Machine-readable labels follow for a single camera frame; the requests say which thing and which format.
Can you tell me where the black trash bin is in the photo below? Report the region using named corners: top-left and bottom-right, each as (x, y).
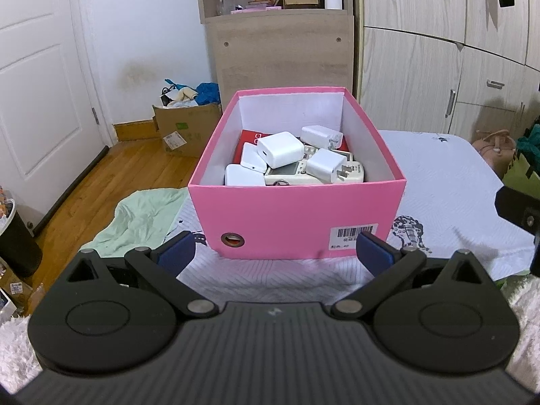
top-left (0, 196), bottom-right (44, 280)

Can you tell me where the beige remote control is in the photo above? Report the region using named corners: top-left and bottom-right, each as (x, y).
top-left (301, 144), bottom-right (353, 164)
top-left (264, 161), bottom-right (364, 187)

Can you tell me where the red printed pouch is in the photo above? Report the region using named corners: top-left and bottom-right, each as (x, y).
top-left (238, 129), bottom-right (351, 165)

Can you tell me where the white patterned bedsheet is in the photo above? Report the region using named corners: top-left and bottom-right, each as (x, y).
top-left (169, 130), bottom-right (537, 305)

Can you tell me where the teal cloth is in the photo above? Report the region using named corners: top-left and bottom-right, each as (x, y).
top-left (517, 123), bottom-right (540, 157)

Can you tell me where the pink cardboard box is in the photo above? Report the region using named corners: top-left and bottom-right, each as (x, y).
top-left (188, 86), bottom-right (408, 261)

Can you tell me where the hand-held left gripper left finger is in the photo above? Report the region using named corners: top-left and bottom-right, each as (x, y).
top-left (62, 231), bottom-right (220, 318)

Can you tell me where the wooden shelf cabinet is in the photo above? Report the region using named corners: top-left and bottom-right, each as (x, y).
top-left (195, 0), bottom-right (356, 107)

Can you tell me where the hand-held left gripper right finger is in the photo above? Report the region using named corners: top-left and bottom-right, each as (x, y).
top-left (330, 231), bottom-right (493, 320)

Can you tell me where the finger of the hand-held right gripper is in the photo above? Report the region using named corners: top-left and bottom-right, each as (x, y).
top-left (495, 186), bottom-right (540, 235)

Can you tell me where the blue plastic bag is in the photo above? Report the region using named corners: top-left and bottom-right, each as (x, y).
top-left (196, 82), bottom-right (220, 106)

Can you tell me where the small labelled cardboard box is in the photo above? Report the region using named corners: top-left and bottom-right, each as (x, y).
top-left (0, 268), bottom-right (34, 305)

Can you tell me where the light wooden wardrobe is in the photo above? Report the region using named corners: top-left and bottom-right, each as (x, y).
top-left (353, 0), bottom-right (540, 145)

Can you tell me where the light green cloth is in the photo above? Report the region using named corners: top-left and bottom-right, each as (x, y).
top-left (80, 188), bottom-right (189, 263)

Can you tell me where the green bag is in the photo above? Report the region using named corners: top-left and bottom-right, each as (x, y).
top-left (502, 152), bottom-right (540, 200)

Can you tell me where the brown handbag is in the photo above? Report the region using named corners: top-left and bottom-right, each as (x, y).
top-left (471, 130), bottom-right (518, 179)

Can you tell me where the white room door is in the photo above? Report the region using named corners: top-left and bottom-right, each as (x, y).
top-left (0, 0), bottom-right (113, 229)

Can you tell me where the fluffy blanket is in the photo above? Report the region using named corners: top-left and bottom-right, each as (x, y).
top-left (0, 278), bottom-right (540, 394)

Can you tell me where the black door draft stopper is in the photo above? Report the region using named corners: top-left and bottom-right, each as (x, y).
top-left (31, 145), bottom-right (111, 238)

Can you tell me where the flat pink box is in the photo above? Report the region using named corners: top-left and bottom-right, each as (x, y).
top-left (231, 6), bottom-right (282, 15)

